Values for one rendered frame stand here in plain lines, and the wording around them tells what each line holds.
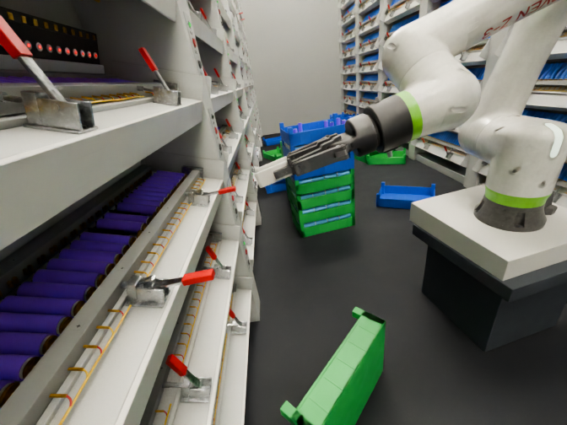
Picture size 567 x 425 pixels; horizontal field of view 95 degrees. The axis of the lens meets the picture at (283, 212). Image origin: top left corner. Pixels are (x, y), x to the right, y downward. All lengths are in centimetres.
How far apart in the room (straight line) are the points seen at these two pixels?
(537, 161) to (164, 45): 84
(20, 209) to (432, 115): 53
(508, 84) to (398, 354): 78
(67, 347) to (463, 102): 61
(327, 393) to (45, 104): 59
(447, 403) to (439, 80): 73
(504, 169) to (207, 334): 75
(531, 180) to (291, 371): 77
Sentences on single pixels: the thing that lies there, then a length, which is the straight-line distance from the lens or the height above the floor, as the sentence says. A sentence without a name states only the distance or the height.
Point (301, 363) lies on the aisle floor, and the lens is 89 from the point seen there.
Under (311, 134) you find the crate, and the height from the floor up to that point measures 52.
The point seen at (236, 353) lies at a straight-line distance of 75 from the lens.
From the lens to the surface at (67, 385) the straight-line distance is 30.
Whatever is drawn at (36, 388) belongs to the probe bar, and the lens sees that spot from 29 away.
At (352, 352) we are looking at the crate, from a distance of 67.
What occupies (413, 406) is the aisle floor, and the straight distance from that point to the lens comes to 86.
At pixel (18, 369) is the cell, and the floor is 58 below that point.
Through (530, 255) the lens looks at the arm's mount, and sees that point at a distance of 79.
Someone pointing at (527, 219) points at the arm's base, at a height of 37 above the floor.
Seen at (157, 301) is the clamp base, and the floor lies 55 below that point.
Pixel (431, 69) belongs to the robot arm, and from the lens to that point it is 58.
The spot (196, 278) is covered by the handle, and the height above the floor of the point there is 57.
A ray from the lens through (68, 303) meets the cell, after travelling 35.
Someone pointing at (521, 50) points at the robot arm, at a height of 73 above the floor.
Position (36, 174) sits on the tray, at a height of 72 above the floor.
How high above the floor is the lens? 75
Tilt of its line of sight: 27 degrees down
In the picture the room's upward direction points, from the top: 9 degrees counter-clockwise
